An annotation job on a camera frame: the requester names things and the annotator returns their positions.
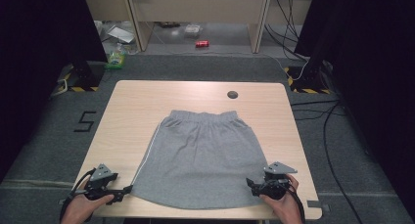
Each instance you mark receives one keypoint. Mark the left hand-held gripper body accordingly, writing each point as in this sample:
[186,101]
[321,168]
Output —
[98,188]

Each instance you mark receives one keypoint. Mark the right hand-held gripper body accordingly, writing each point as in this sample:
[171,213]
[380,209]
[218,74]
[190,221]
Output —
[274,186]

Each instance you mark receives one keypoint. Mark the grey shorts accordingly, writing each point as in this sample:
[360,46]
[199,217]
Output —
[202,158]

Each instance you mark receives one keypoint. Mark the person's right hand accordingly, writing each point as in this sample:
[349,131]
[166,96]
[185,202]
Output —
[292,207]

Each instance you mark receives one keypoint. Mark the person's left hand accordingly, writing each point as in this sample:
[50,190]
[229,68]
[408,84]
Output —
[78,209]

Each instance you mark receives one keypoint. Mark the grey tape piece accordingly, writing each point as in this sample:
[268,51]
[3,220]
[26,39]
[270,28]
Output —
[318,205]
[62,201]

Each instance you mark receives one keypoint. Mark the black stand base striped tape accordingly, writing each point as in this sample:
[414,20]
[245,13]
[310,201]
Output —
[85,75]
[308,80]

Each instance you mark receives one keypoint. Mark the green packet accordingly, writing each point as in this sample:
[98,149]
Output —
[115,58]

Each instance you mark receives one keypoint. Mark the red can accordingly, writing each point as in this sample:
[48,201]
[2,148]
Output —
[202,43]

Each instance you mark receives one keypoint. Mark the black curtain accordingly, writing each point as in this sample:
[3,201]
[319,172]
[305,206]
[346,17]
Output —
[375,70]
[32,54]

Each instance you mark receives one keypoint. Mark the white sheet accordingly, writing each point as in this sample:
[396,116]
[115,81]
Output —
[120,34]

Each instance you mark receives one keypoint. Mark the clear plastic container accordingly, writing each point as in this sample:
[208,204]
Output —
[192,30]

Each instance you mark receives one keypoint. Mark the beige desk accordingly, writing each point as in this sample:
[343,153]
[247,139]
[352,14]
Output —
[195,8]

